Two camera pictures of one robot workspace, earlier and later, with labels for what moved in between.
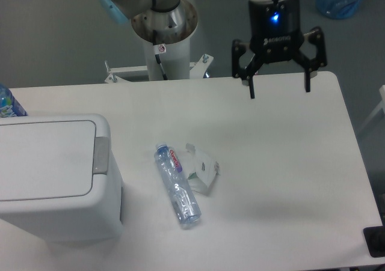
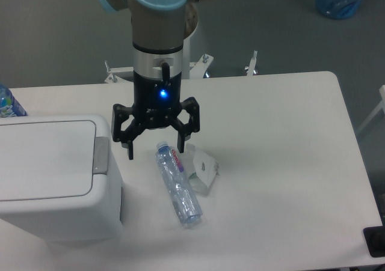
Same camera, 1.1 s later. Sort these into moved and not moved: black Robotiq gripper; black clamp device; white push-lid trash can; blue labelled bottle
Moved: black Robotiq gripper
Not moved: black clamp device; blue labelled bottle; white push-lid trash can
